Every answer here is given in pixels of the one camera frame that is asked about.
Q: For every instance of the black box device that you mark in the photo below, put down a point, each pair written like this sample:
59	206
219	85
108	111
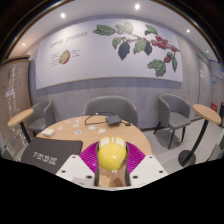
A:
114	120

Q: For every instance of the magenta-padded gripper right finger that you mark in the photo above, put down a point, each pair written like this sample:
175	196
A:
148	168

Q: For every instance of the small white disc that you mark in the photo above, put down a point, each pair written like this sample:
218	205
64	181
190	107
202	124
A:
78	132
101	131
92	127

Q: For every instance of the grey door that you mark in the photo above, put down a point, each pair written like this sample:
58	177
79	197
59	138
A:
203	86

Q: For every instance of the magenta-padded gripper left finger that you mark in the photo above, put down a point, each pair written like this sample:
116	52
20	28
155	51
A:
75	168

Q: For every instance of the small round wooden side table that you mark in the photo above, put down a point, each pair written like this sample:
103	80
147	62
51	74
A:
20	118
206	113

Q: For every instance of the dark grey mouse pad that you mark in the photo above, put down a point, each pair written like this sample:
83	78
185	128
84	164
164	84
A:
50	151

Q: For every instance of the ceiling spot lights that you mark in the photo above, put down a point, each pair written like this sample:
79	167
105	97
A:
137	6

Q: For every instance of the coffee plant wall mural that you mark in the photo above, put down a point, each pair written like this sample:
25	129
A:
100	56

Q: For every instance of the grey armchair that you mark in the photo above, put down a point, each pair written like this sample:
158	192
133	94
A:
173	111
111	106
41	116

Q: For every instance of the small white box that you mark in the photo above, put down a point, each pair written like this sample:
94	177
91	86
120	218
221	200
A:
48	132

